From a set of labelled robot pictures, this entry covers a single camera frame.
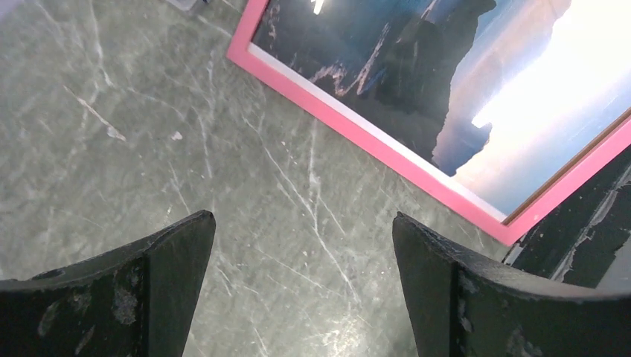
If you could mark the pink wooden picture frame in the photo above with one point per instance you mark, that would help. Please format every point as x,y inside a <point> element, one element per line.
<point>393,154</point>

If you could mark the seascape photo print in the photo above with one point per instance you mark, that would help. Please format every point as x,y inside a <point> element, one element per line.
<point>497,96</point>

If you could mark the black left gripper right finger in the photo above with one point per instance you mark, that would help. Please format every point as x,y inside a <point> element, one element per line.
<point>462,303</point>

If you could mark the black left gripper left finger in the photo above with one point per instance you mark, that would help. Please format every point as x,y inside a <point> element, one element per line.
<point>136,300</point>

